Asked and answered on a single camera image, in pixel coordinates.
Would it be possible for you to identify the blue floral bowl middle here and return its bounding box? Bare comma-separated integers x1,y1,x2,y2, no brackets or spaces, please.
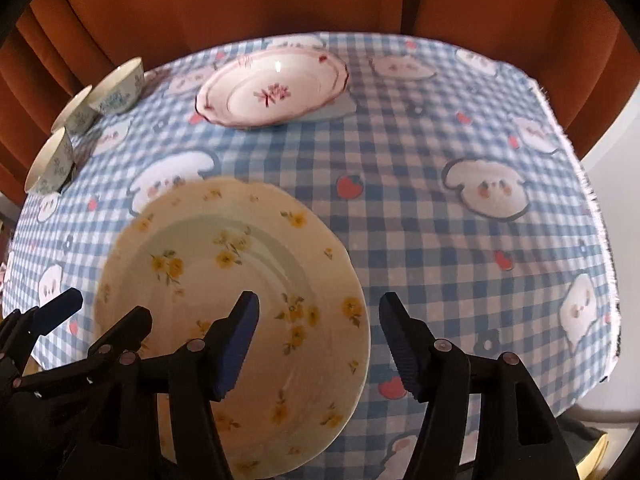
50,84,98,136

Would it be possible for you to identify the yellow floral plate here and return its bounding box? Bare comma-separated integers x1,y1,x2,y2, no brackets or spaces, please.
93,177,371,479

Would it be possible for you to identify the blue checkered cartoon tablecloth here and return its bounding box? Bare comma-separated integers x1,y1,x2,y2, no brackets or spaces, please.
2,31,622,480

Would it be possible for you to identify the orange curtain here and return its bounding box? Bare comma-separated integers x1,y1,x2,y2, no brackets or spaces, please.
1,0,639,203

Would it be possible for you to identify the blue floral bowl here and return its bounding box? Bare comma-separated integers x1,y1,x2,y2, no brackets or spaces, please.
24,127,75,195
88,56,144,116
50,84,98,136

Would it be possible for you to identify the blue floral bowl near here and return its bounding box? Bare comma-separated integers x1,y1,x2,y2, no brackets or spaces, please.
24,127,75,195

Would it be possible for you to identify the blue floral bowl far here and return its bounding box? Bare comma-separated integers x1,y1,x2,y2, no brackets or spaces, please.
88,56,144,116

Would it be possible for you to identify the pink floral scalloped plate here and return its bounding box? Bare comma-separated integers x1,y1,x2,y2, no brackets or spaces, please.
195,47,349,129

